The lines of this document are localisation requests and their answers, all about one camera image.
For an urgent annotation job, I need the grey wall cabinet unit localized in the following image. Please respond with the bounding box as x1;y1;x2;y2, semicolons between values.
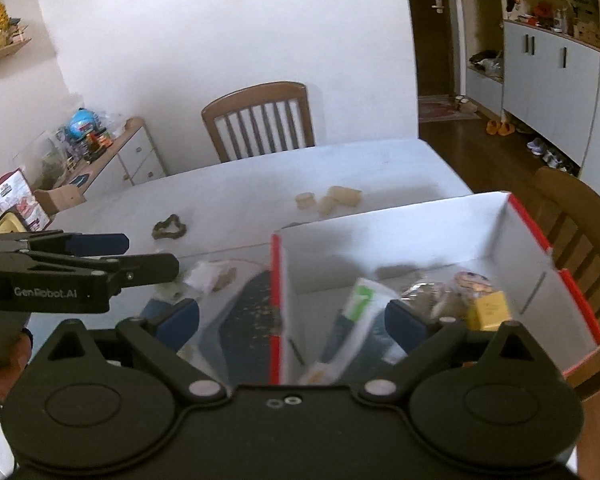
457;0;600;178

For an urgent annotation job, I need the brown wooden chair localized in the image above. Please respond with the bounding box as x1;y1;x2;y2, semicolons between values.
201;81;315;162

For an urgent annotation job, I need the red white cardboard box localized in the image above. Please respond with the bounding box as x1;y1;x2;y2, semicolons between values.
270;192;600;385

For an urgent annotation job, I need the red white snack bag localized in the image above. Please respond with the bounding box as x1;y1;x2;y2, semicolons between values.
0;169;50;232

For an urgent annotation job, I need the white sideboard cabinet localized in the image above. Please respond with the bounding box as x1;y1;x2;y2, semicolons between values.
34;117;168;216

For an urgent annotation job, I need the blue globe toy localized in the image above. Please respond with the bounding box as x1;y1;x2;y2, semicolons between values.
68;107;100;141

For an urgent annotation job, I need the blue gold placemat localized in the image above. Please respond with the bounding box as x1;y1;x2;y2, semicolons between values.
219;271;280;387

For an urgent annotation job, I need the beige tape roll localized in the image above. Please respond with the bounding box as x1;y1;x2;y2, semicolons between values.
294;192;316;210

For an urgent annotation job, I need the round cartoon badge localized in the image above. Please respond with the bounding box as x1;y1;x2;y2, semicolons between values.
454;271;493;296

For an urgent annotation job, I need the beige block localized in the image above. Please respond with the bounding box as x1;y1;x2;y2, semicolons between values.
317;186;362;216

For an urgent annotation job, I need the white blue plastic package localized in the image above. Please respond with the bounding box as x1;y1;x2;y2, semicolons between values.
299;278;406;386

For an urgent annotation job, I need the yellow tissue box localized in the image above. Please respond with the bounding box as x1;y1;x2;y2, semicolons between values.
0;209;30;235

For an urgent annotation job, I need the person's left hand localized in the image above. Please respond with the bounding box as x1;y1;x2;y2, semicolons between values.
0;311;33;404

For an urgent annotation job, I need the brown scrunchie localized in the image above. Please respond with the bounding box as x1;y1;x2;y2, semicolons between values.
151;214;187;240

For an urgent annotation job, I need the silver foil pouch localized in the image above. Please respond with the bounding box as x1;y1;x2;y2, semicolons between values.
400;281;467;321

